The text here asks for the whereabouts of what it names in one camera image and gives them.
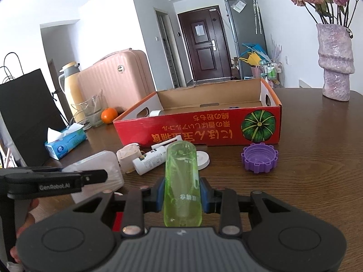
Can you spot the white paper notice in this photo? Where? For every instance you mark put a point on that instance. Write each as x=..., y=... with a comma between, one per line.
x=199, y=29

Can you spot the purple ribbed cap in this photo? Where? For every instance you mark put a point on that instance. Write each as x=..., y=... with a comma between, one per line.
x=259, y=158

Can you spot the blue tissue pack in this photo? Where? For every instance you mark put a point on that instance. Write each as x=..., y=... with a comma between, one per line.
x=66, y=144

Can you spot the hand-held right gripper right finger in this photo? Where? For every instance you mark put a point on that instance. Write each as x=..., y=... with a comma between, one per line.
x=208, y=198

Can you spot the small white tube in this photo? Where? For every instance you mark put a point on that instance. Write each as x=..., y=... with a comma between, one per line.
x=156, y=113

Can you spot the black paper bag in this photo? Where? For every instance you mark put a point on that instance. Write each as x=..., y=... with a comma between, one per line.
x=25, y=119

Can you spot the pink plastic bucket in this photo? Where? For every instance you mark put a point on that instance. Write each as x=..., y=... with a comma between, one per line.
x=255, y=72

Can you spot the clear plastic pouch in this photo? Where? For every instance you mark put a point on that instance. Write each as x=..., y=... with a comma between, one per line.
x=238, y=5

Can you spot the pale purple dried stems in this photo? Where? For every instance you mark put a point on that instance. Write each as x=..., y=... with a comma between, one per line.
x=276, y=49

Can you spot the white folded umbrella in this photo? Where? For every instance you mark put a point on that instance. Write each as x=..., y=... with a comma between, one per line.
x=256, y=14

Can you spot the metal rack with bottles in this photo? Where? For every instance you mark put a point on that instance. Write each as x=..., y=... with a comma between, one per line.
x=273, y=75

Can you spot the orange fruit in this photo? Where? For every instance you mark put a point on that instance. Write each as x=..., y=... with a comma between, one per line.
x=109, y=116

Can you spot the white spray bottle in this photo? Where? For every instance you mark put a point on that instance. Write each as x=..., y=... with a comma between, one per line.
x=149, y=161

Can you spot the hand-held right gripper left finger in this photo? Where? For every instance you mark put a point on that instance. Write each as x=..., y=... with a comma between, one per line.
x=158, y=195

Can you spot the dark brown entrance door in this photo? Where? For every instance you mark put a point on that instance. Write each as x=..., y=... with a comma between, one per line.
x=204, y=51

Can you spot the green transparent bottle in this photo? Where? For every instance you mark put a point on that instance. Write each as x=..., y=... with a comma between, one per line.
x=183, y=181

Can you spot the white bottle cap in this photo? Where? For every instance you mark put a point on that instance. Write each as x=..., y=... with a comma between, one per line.
x=203, y=160

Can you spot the beige round container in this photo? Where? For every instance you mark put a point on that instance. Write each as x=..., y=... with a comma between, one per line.
x=127, y=157

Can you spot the clear glass cup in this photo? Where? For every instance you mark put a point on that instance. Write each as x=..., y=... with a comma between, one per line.
x=93, y=113

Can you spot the red cardboard box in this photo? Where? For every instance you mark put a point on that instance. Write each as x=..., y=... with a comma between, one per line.
x=198, y=130

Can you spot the yellow thermos jug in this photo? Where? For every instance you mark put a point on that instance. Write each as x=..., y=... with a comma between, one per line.
x=71, y=90

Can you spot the blue and yellow bundle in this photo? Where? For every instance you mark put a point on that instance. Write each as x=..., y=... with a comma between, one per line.
x=253, y=56

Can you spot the pale purple ceramic vase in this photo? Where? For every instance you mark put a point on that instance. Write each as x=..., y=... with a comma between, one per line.
x=336, y=62

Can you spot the grey refrigerator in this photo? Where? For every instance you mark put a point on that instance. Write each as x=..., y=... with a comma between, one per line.
x=244, y=34

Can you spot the person's left hand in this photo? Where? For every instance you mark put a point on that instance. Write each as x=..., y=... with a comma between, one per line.
x=33, y=208

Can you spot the pink hard suitcase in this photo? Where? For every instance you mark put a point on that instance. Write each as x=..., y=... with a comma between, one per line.
x=119, y=82

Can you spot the clear plastic container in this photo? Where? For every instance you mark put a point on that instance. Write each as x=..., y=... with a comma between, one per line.
x=99, y=161

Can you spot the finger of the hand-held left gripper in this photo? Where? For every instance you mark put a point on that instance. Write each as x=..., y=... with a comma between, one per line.
x=95, y=177

